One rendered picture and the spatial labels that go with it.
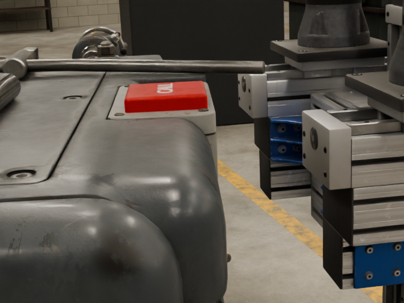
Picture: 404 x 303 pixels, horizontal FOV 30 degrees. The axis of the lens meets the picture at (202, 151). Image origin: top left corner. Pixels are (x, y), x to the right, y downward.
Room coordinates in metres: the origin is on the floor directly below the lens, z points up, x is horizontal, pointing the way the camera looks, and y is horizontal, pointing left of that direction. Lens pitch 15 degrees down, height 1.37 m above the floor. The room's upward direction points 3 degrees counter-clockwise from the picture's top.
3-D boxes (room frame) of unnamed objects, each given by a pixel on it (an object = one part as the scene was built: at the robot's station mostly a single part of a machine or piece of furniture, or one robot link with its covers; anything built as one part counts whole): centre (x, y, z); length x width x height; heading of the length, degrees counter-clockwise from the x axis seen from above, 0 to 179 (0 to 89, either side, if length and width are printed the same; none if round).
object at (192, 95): (0.56, 0.02, 1.26); 0.06 x 0.06 x 0.02; 2
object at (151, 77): (0.73, 0.03, 1.24); 0.09 x 0.08 x 0.03; 2
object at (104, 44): (1.65, 0.20, 1.17); 0.04 x 0.04 x 0.03
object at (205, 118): (0.58, 0.03, 1.23); 0.13 x 0.08 x 0.05; 2
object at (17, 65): (0.76, 0.18, 1.27); 0.12 x 0.02 x 0.02; 3
